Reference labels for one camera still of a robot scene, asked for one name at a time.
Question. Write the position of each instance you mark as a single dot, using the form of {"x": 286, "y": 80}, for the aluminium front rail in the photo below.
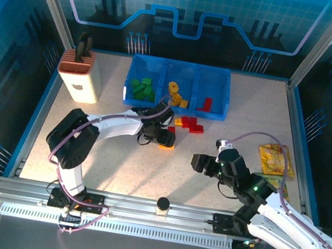
{"x": 128, "y": 202}

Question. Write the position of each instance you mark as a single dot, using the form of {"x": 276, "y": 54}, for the green yellow snack bag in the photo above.
{"x": 277, "y": 181}

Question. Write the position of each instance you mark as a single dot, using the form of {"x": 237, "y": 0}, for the yellow round lego piece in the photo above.
{"x": 171, "y": 89}

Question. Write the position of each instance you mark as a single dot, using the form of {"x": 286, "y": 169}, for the white knife block brown top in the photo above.
{"x": 80, "y": 85}

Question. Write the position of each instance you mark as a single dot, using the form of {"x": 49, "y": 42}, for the black knob on beige base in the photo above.
{"x": 163, "y": 203}

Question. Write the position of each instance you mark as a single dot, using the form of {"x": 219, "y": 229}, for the small orange-yellow lego brick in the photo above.
{"x": 178, "y": 122}

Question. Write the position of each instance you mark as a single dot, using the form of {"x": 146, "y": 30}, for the aluminium frame post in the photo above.
{"x": 54, "y": 2}
{"x": 323, "y": 45}

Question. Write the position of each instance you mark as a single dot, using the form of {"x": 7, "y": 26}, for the green lego brick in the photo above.
{"x": 147, "y": 81}
{"x": 139, "y": 96}
{"x": 140, "y": 89}
{"x": 151, "y": 97}
{"x": 148, "y": 90}

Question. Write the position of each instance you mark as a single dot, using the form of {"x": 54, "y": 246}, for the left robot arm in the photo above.
{"x": 115, "y": 127}

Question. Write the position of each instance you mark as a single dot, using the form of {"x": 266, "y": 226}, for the blue three-compartment bin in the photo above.
{"x": 214, "y": 81}

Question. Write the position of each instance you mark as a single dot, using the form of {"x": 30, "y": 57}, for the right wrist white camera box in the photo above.
{"x": 222, "y": 144}

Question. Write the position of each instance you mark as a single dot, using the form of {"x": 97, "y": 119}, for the yellow curved lego brick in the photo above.
{"x": 166, "y": 146}

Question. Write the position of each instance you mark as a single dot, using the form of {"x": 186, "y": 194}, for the red lego brick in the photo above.
{"x": 193, "y": 122}
{"x": 185, "y": 121}
{"x": 201, "y": 108}
{"x": 196, "y": 129}
{"x": 171, "y": 129}
{"x": 208, "y": 102}

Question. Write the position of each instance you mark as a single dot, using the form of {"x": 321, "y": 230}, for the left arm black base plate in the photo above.
{"x": 93, "y": 204}

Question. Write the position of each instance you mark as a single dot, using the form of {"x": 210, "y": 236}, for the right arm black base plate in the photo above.
{"x": 221, "y": 223}

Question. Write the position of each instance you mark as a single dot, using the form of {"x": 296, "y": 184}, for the green lego wedge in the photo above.
{"x": 135, "y": 82}

